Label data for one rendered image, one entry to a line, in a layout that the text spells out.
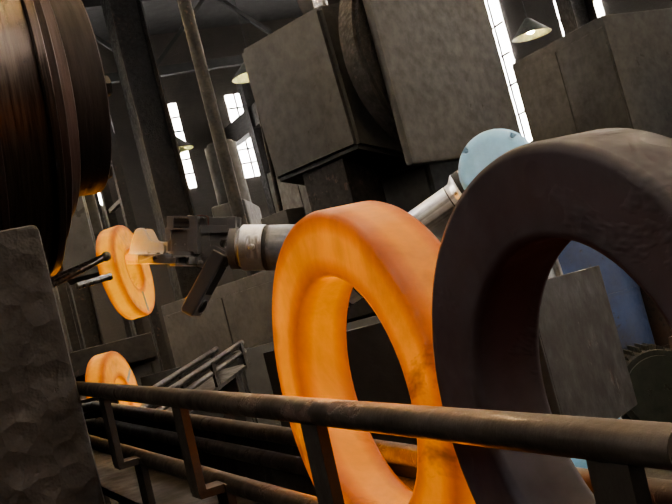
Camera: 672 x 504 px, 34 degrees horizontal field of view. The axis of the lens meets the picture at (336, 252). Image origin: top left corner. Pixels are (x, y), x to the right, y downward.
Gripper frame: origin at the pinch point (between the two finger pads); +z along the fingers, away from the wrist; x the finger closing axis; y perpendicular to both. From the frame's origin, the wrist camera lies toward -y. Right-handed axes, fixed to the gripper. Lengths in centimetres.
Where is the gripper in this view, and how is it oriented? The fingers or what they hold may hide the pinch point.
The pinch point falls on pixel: (124, 260)
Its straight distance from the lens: 187.5
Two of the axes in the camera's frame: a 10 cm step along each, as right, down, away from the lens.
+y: 0.0, -10.0, 0.2
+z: -9.8, 0.0, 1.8
